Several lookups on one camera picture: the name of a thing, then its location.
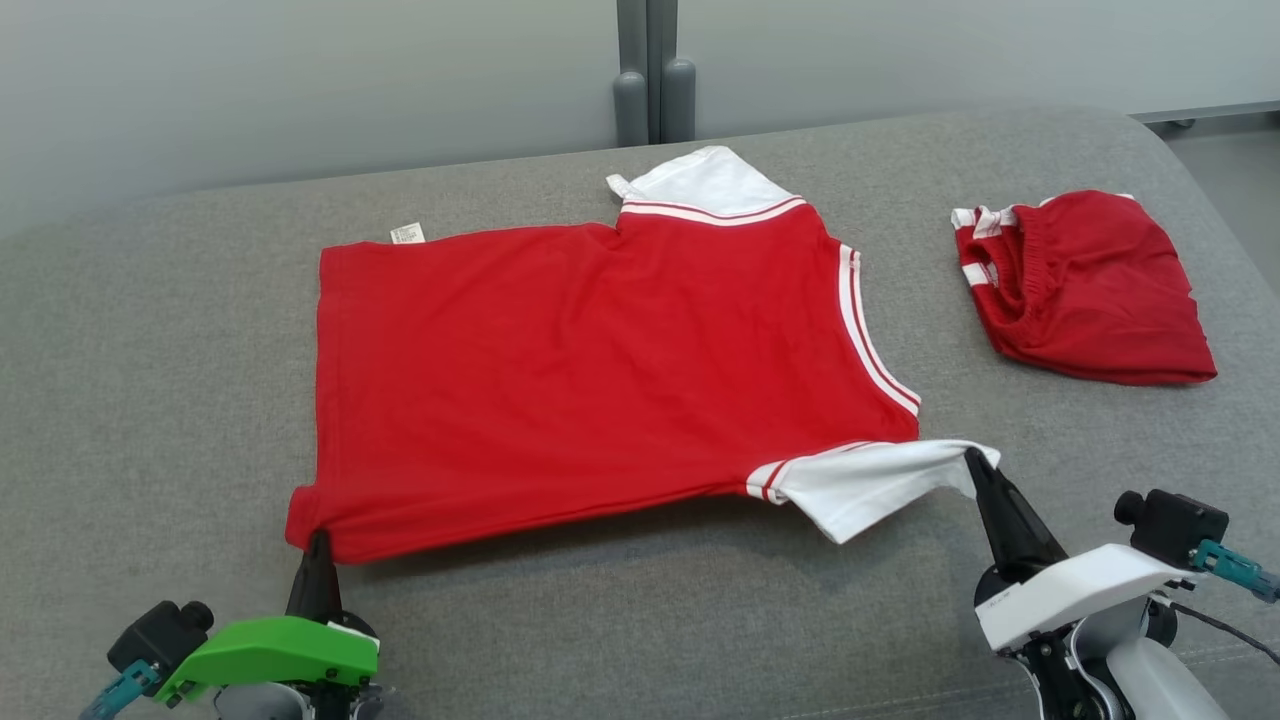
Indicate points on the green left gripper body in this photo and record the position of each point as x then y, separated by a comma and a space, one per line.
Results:
270, 650

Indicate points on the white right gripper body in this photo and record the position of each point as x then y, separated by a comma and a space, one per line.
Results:
1080, 590

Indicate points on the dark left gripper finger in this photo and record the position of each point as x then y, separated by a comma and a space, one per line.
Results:
315, 585

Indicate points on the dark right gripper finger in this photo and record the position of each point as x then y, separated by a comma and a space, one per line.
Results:
1010, 540

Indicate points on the red shorts with white stripes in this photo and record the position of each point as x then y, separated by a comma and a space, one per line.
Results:
1100, 300

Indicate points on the red Bulls basketball jersey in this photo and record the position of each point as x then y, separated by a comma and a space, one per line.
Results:
560, 380

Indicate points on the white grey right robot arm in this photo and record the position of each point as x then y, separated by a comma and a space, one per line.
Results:
1150, 680

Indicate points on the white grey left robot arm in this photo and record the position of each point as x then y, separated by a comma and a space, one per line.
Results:
260, 705

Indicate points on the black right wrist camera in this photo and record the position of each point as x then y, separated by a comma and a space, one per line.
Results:
1180, 525

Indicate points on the teal right camera connector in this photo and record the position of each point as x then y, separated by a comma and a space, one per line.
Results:
1230, 565

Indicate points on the teal camera connector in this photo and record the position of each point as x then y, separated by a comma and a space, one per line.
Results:
1230, 565
120, 690

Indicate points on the teal left camera connector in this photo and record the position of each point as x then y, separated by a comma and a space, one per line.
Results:
120, 690

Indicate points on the grey partition post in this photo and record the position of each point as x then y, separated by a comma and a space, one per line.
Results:
632, 40

